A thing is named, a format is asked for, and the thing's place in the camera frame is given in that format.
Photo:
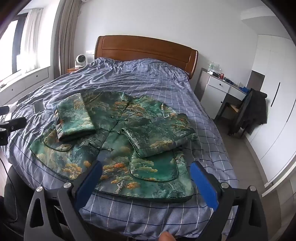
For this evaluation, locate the green landscape print jacket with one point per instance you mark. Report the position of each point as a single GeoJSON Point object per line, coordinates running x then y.
{"type": "Point", "coordinates": [138, 115]}

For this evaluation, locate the white desk fan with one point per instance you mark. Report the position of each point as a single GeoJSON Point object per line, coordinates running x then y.
{"type": "Point", "coordinates": [81, 59]}

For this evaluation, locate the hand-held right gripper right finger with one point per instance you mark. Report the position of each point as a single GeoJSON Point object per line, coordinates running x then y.
{"type": "Point", "coordinates": [203, 185]}

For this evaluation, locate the bed with blue plaid sheet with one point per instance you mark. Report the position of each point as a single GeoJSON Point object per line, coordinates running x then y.
{"type": "Point", "coordinates": [150, 76]}

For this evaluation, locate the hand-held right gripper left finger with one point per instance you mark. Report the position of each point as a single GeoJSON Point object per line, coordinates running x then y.
{"type": "Point", "coordinates": [90, 183]}

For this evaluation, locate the white cloth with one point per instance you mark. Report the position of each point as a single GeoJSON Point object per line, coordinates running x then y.
{"type": "Point", "coordinates": [12, 107]}

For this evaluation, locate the blue desk clutter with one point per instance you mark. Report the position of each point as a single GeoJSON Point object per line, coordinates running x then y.
{"type": "Point", "coordinates": [243, 88]}

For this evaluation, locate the white sheer curtain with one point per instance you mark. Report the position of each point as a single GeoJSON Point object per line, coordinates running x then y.
{"type": "Point", "coordinates": [32, 39]}

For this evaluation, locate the brown curtain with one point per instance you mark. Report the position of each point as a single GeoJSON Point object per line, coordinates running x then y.
{"type": "Point", "coordinates": [67, 34]}

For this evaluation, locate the white window-side cabinet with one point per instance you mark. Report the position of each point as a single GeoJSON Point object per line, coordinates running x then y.
{"type": "Point", "coordinates": [27, 81]}

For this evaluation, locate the wooden bed headboard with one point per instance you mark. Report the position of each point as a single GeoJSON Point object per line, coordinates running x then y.
{"type": "Point", "coordinates": [143, 47]}

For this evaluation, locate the dark phone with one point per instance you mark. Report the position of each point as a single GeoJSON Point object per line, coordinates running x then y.
{"type": "Point", "coordinates": [38, 107]}

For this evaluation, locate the white desk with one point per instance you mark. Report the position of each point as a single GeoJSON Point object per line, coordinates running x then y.
{"type": "Point", "coordinates": [212, 92]}

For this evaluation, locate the clear plastic container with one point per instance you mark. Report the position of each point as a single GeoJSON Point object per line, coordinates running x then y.
{"type": "Point", "coordinates": [213, 66]}

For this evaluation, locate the window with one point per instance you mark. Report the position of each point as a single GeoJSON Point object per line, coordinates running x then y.
{"type": "Point", "coordinates": [9, 46]}

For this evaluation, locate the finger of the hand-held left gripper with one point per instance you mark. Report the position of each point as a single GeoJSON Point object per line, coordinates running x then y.
{"type": "Point", "coordinates": [4, 109]}
{"type": "Point", "coordinates": [16, 122]}

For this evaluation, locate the person's dark pants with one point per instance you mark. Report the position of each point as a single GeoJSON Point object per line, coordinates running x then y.
{"type": "Point", "coordinates": [13, 197]}

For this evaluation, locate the white wardrobe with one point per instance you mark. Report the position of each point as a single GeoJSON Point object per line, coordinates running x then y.
{"type": "Point", "coordinates": [277, 92]}

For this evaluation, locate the person's right hand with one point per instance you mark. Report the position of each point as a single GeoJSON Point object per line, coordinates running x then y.
{"type": "Point", "coordinates": [168, 237]}

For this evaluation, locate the dark wooden chair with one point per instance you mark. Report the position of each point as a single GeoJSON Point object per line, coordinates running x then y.
{"type": "Point", "coordinates": [232, 107]}

